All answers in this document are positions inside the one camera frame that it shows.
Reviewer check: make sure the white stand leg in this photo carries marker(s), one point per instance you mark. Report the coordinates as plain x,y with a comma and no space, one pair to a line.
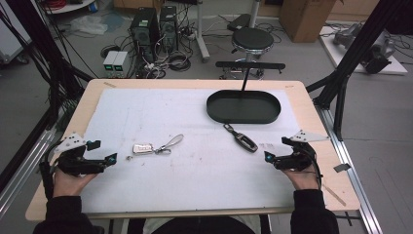
199,32

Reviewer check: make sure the aluminium rail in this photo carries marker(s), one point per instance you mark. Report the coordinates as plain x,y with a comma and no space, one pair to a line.
352,175
22,169

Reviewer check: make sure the person's right hand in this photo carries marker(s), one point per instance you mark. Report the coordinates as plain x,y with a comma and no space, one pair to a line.
304,180

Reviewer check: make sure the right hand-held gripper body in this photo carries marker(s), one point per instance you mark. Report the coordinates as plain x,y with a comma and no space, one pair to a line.
297,161

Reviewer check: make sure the round white table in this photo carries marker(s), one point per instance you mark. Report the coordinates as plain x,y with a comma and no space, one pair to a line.
69,6

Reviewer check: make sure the black oval tray key stand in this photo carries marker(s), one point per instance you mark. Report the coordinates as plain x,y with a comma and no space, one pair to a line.
243,107

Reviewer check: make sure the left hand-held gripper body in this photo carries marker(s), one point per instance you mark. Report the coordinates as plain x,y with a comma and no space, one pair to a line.
76,162

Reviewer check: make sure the slim black computer tower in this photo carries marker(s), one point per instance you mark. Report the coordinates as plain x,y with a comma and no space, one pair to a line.
168,27

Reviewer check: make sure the white board with devices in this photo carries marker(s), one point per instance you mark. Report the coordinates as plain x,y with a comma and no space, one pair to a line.
363,48

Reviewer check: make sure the person's torso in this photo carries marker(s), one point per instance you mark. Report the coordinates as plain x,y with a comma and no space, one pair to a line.
201,226

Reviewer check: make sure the black metal frame leg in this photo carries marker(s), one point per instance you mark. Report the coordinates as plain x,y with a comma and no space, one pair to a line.
35,42
354,61

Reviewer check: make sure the long tape strip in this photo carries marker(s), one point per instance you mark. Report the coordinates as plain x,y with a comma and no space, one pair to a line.
334,195

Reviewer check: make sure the brown tape piece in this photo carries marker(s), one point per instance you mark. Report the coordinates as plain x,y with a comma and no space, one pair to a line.
109,85

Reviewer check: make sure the white bench power supply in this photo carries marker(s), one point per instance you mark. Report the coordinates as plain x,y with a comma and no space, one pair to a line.
121,63
110,63

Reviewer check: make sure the black flat case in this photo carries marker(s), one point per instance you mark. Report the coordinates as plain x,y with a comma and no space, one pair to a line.
239,22

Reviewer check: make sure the person's left hand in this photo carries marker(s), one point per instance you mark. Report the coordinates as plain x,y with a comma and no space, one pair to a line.
66,185

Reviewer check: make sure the grey tape piece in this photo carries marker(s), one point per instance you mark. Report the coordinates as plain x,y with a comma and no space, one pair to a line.
342,167

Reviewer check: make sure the black round stool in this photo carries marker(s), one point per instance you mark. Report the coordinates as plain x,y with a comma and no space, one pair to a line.
252,39

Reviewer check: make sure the white table mat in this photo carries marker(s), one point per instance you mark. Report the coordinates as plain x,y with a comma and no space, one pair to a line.
195,175

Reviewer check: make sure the large black computer tower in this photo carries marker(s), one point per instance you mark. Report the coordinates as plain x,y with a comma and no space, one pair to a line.
144,32

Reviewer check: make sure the black car key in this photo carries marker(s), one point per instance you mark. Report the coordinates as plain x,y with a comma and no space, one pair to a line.
244,140

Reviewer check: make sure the clear plastic bag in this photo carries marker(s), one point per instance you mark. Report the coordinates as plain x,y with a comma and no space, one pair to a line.
88,24

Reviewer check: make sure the cardboard box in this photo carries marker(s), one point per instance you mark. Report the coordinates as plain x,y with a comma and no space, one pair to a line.
305,18

